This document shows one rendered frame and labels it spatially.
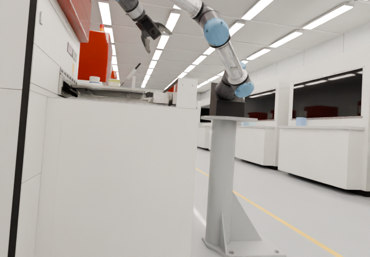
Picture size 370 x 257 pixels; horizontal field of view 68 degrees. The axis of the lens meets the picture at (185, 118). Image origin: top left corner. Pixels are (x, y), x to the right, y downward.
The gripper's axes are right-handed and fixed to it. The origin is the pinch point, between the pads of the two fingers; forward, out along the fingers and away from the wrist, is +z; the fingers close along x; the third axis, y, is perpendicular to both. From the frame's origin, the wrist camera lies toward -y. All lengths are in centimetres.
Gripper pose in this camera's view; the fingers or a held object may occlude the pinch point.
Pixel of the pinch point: (161, 44)
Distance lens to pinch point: 143.0
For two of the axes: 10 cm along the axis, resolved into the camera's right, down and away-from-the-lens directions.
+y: -4.7, -6.3, 6.1
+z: 4.3, 4.4, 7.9
